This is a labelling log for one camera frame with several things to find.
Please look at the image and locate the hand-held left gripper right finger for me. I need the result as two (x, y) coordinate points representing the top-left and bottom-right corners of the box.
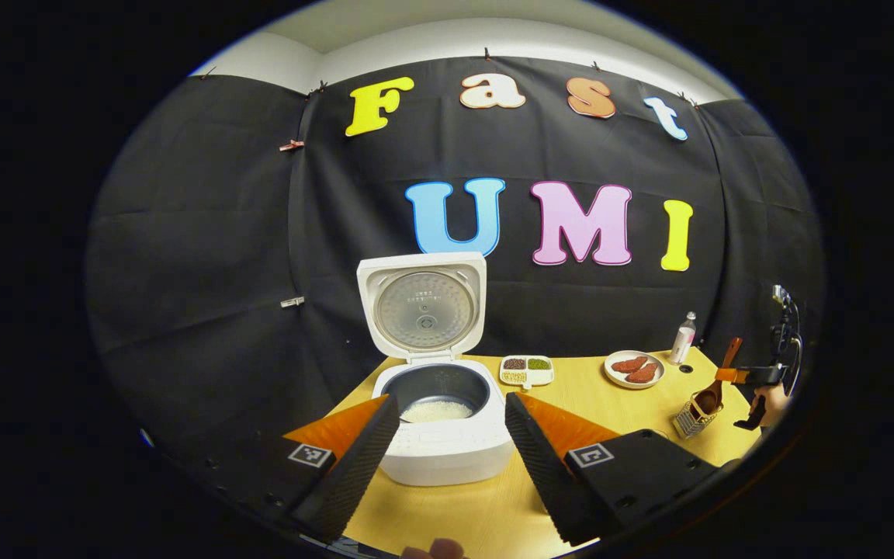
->
(504, 392), (735, 547)

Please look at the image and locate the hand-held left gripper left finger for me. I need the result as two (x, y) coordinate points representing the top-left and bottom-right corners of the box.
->
(183, 394), (401, 544)

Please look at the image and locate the brown wooden spoon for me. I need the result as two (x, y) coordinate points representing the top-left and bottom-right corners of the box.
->
(694, 337), (744, 414)

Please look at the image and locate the wire chopstick holder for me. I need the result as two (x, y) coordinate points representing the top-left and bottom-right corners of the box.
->
(672, 392), (723, 440)

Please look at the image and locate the white rice cooker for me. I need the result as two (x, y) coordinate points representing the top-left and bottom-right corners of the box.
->
(356, 252), (515, 487)

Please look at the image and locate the white rice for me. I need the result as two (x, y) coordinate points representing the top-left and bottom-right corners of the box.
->
(400, 399), (475, 424)

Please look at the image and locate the small bottle with pink label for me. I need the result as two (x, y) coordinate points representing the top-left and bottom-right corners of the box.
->
(668, 311), (698, 366)

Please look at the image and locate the white divided grain dish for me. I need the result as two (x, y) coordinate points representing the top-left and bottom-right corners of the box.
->
(499, 355), (555, 389)

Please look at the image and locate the white round plate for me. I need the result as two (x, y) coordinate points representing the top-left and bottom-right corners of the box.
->
(604, 350), (665, 389)

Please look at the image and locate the black backdrop cloth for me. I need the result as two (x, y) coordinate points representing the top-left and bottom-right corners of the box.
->
(86, 54), (826, 467)

